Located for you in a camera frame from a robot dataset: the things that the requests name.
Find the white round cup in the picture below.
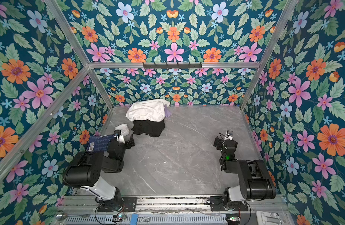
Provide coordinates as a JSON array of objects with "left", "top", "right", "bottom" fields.
[{"left": 115, "top": 124, "right": 130, "bottom": 136}]

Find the lavender cloth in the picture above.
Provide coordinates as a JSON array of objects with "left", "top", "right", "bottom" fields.
[{"left": 164, "top": 107, "right": 172, "bottom": 118}]

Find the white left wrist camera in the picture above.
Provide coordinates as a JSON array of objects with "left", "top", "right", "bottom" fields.
[{"left": 115, "top": 134, "right": 125, "bottom": 143}]

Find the black hook rail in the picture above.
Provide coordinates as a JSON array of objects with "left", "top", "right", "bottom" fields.
[{"left": 143, "top": 62, "right": 202, "bottom": 69}]

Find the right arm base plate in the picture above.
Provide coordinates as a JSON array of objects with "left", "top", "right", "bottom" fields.
[{"left": 206, "top": 196, "right": 249, "bottom": 212}]

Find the white vented box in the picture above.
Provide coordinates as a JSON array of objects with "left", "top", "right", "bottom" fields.
[{"left": 256, "top": 211, "right": 285, "bottom": 225}]

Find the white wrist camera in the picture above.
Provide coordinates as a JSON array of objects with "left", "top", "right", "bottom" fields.
[
  {"left": 115, "top": 134, "right": 125, "bottom": 143},
  {"left": 225, "top": 130, "right": 233, "bottom": 140}
]

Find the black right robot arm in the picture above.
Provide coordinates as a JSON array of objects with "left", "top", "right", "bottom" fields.
[{"left": 210, "top": 136, "right": 276, "bottom": 211}]

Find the white cloth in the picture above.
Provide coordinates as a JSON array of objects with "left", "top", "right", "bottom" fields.
[{"left": 126, "top": 99, "right": 170, "bottom": 122}]

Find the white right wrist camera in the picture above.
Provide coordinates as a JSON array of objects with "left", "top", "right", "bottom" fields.
[{"left": 225, "top": 130, "right": 233, "bottom": 140}]

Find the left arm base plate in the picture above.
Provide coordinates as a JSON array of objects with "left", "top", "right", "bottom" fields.
[{"left": 96, "top": 197, "right": 138, "bottom": 212}]

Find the black cloth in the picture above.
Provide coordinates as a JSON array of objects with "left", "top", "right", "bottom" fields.
[{"left": 132, "top": 120, "right": 165, "bottom": 137}]

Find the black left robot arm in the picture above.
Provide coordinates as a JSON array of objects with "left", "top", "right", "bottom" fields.
[{"left": 63, "top": 130, "right": 135, "bottom": 212}]

